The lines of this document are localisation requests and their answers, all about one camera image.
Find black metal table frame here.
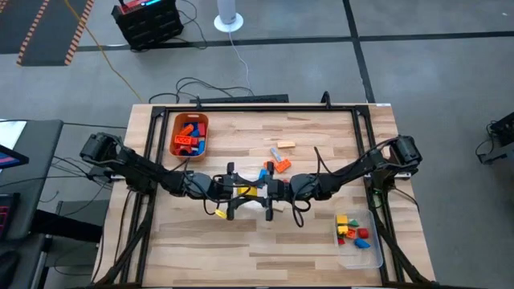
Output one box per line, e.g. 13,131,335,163
91,91,439,289

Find dark side desk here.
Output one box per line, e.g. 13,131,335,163
0,119,64,242

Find white floor cable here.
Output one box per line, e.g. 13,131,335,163
227,31,251,88

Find black box under desk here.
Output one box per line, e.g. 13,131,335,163
30,199,112,244

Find hazard-striped floor mat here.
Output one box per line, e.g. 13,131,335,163
0,0,96,67

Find black equipment crate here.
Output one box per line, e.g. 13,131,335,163
111,0,185,52

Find black floor cables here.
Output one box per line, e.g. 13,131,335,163
148,76,256,104

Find dark power strip bar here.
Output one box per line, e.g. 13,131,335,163
189,94,290,105

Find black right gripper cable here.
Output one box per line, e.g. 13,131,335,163
289,146,324,229

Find orange plastic bin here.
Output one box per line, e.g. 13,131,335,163
168,112,210,162

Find white paper sheet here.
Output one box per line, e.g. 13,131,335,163
0,120,27,150

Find clear plastic tray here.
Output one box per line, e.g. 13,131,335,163
332,208,385,271

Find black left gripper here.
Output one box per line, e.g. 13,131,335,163
186,161,263,222

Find tilted tablet screen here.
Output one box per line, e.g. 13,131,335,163
0,144,31,170

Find backlit keyboard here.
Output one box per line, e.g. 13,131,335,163
0,192,21,242

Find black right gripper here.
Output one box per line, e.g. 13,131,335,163
255,161,321,222

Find red device with screen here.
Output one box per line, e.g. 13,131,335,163
119,0,164,14

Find white round-base stand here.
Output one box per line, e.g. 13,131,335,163
213,0,245,34

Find yellow cable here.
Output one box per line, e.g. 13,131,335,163
63,0,144,104

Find black floor device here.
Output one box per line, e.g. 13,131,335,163
475,112,514,165

